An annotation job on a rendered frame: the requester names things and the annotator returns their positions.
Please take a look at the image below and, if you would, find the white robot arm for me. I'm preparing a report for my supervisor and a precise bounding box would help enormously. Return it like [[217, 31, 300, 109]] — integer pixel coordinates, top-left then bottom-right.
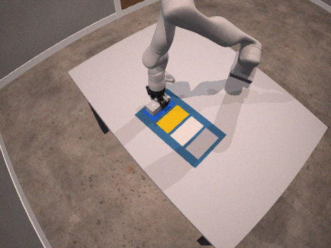
[[142, 0, 261, 92]]

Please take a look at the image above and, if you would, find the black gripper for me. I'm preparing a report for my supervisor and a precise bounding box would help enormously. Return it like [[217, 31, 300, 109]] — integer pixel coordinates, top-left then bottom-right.
[[146, 85, 170, 110]]

